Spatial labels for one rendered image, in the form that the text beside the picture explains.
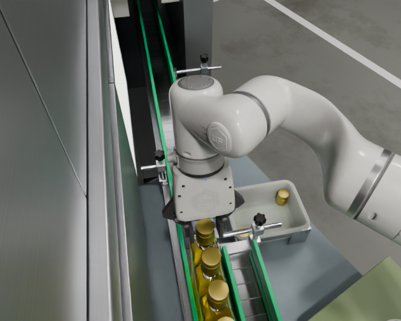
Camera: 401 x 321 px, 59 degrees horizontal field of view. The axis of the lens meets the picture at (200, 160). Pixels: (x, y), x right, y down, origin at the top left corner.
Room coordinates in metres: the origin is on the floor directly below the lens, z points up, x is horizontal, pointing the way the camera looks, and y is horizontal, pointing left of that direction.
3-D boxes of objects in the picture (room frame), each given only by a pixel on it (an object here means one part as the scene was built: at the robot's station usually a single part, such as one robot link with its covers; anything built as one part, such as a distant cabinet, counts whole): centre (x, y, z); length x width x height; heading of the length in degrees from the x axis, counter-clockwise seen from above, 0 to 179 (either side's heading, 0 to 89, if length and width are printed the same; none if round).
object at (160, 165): (0.61, 0.13, 0.94); 0.07 x 0.04 x 0.13; 101
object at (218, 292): (0.20, -0.03, 1.14); 0.04 x 0.04 x 0.04
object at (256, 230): (0.41, -0.12, 0.95); 0.17 x 0.03 x 0.12; 101
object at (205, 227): (0.31, -0.01, 1.14); 0.04 x 0.04 x 0.04
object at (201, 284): (0.25, -0.02, 0.99); 0.06 x 0.06 x 0.21; 12
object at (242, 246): (0.40, -0.10, 0.85); 0.09 x 0.04 x 0.07; 101
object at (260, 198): (0.54, -0.19, 0.80); 0.22 x 0.17 x 0.09; 101
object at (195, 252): (0.31, -0.01, 0.99); 0.06 x 0.06 x 0.21; 12
